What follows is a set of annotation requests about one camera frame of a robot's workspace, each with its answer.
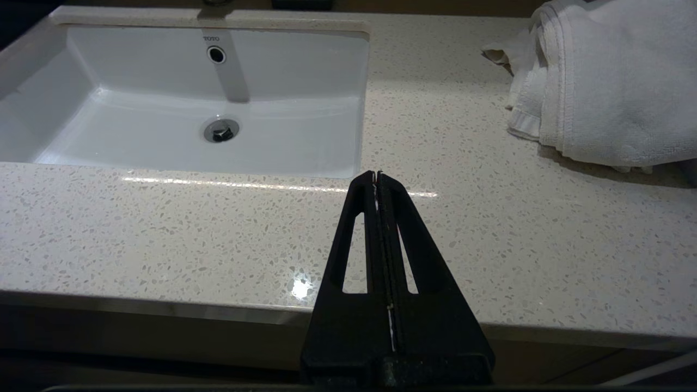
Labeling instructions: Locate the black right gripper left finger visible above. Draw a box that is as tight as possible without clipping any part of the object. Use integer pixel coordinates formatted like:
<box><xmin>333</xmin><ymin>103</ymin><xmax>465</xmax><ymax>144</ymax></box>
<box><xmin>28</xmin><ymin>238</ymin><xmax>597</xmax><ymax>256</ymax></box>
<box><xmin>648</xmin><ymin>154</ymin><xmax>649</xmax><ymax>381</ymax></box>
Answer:
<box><xmin>299</xmin><ymin>170</ymin><xmax>393</xmax><ymax>382</ymax></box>

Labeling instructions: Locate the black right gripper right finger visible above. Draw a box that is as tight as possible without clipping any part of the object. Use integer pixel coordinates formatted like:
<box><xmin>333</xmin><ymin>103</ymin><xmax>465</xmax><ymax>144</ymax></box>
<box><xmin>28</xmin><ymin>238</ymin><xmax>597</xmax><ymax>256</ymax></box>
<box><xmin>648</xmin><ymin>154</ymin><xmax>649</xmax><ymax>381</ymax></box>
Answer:
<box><xmin>377</xmin><ymin>171</ymin><xmax>496</xmax><ymax>382</ymax></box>

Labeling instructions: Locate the brown vanity cabinet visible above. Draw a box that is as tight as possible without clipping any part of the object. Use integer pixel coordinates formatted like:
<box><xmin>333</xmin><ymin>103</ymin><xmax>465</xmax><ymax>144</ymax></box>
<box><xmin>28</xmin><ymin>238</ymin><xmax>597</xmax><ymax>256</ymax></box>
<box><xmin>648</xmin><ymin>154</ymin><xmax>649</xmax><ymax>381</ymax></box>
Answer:
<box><xmin>0</xmin><ymin>308</ymin><xmax>697</xmax><ymax>392</ymax></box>

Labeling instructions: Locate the chrome sink drain stopper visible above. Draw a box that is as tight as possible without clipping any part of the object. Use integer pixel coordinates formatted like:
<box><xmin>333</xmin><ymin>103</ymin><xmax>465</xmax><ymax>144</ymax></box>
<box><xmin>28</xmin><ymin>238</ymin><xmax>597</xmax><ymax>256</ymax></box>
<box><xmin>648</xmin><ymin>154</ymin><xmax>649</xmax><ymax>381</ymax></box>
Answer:
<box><xmin>204</xmin><ymin>118</ymin><xmax>240</xmax><ymax>144</ymax></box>

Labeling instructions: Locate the white sink basin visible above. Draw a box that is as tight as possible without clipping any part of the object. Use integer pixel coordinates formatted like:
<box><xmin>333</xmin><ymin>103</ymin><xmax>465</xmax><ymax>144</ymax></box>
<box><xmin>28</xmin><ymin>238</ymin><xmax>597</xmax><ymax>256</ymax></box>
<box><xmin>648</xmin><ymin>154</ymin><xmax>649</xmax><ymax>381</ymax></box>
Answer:
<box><xmin>0</xmin><ymin>23</ymin><xmax>371</xmax><ymax>179</ymax></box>

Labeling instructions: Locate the white towel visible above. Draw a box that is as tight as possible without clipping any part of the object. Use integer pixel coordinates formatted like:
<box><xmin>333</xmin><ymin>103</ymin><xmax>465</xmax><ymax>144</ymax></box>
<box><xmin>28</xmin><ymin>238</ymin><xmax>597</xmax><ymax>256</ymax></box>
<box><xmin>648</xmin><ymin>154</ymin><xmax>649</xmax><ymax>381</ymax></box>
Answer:
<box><xmin>481</xmin><ymin>0</ymin><xmax>697</xmax><ymax>174</ymax></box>

